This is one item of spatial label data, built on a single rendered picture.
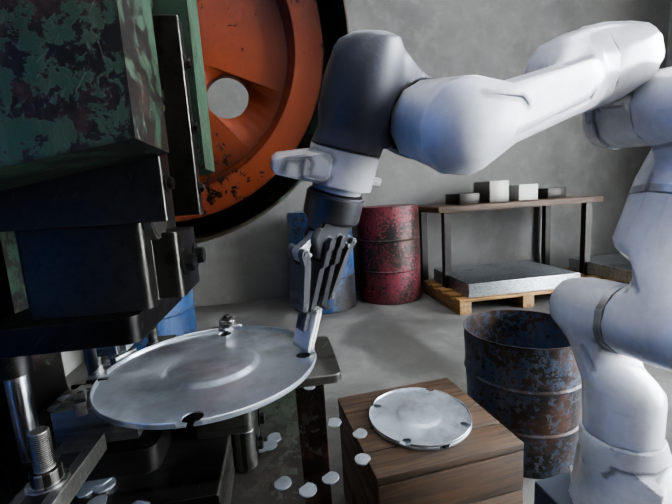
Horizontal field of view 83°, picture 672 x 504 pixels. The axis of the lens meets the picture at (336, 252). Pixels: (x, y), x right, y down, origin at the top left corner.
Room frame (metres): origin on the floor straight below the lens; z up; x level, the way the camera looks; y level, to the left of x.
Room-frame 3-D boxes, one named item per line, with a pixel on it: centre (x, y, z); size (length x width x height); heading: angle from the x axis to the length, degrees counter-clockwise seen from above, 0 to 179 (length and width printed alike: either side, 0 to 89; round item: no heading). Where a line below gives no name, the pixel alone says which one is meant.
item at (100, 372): (0.48, 0.30, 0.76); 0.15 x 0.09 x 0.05; 8
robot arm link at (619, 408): (0.61, -0.45, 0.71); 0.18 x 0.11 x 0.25; 15
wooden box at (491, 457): (1.02, -0.21, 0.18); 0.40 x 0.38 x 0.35; 103
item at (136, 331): (0.48, 0.31, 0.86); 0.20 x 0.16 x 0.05; 8
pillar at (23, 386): (0.39, 0.36, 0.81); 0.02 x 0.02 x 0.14
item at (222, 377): (0.50, 0.18, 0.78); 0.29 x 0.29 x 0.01
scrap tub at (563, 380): (1.35, -0.68, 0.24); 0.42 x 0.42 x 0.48
